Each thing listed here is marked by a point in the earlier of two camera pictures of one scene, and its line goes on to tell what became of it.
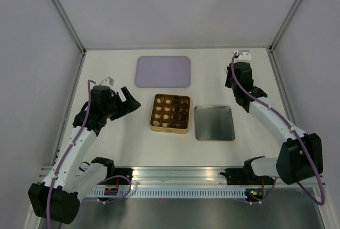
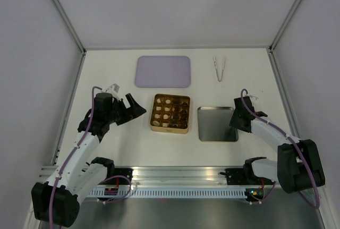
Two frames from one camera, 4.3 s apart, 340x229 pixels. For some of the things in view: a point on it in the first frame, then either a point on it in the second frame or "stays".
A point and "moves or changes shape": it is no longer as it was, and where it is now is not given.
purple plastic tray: (163, 71) stays
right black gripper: (227, 84) → (234, 121)
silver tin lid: (213, 123) moves or changes shape
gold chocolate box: (170, 113) stays
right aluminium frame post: (283, 26) stays
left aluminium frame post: (62, 11) stays
